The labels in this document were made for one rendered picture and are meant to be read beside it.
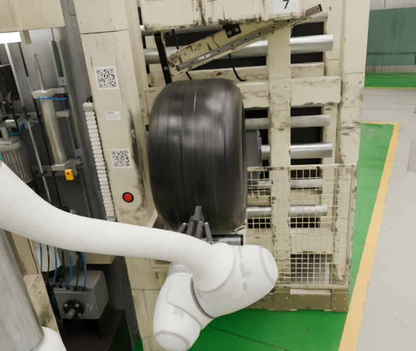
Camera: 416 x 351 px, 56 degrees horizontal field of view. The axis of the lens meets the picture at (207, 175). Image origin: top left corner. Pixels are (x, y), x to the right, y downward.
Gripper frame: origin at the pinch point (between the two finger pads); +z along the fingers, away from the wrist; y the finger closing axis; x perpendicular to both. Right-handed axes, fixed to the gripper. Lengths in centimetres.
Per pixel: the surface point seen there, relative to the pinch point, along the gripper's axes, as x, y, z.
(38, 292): 30, 59, -2
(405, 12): 109, -347, 873
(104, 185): 8, 41, 32
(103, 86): -29, 34, 36
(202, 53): -28, 4, 76
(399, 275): 131, -106, 105
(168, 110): -23.0, 9.9, 25.8
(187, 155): -12.3, 3.8, 14.9
